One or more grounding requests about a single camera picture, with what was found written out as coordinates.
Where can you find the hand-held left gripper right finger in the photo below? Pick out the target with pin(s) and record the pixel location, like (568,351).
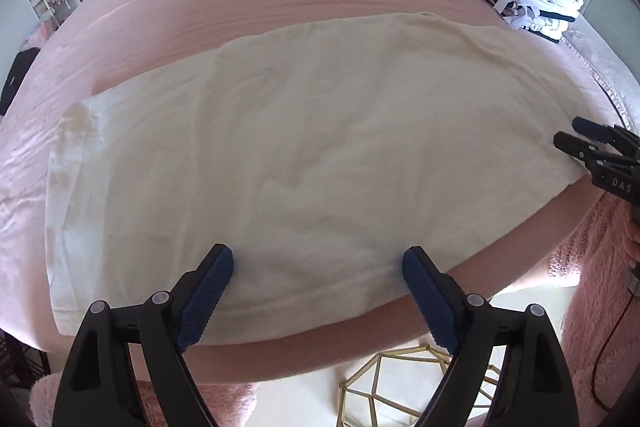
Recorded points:
(430,302)

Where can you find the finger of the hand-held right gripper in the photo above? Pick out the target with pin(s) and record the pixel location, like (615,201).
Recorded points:
(589,126)
(570,143)

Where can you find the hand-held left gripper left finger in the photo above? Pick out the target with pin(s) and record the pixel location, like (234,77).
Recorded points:
(205,302)

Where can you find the cream shirt with pink sleeves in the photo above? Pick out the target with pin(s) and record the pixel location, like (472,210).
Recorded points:
(300,147)

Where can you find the person's right hand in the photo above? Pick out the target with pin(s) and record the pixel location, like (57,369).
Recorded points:
(633,237)

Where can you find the pale pink pillow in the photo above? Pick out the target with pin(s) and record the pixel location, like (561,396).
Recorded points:
(600,57)

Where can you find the black bag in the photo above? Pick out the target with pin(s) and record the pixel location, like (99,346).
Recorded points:
(17,72)

